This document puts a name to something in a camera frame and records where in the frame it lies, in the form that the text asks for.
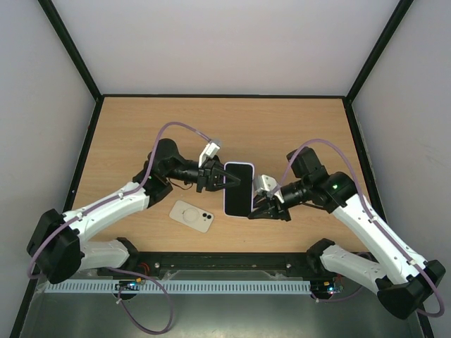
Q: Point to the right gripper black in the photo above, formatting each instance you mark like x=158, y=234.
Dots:
x=278, y=205

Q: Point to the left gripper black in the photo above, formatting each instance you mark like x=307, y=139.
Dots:
x=208, y=177

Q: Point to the lilac phone case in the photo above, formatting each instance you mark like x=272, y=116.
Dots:
x=252, y=186

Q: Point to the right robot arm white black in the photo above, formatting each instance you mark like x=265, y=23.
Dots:
x=401, y=278

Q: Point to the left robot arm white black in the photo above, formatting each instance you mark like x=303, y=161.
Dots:
x=62, y=245

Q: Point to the beige cased phone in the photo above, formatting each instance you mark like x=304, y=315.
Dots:
x=195, y=218

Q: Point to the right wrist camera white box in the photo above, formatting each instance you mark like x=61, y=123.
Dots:
x=265, y=184

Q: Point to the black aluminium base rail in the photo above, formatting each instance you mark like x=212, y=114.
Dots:
x=156, y=264

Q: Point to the light blue slotted cable duct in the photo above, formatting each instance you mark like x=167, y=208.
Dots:
x=180, y=287

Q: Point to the black frame post left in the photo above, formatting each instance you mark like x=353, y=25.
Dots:
x=69, y=45

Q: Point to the black frame post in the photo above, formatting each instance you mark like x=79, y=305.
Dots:
x=383, y=40
x=69, y=45

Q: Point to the black frame post right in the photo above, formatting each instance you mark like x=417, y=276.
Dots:
x=383, y=40

